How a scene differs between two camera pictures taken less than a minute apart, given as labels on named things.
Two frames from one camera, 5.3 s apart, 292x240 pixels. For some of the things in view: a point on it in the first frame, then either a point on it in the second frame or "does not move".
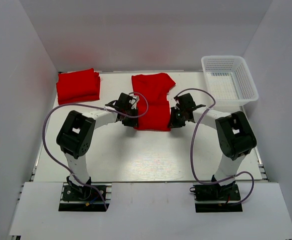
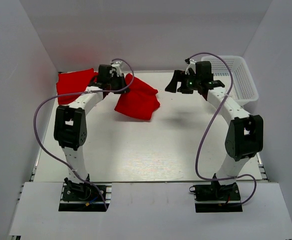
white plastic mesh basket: x=228 y=80 does not move
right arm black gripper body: x=178 y=119 -> x=189 y=84
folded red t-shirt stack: x=78 y=86 does not move
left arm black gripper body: x=129 y=121 -> x=116 y=82
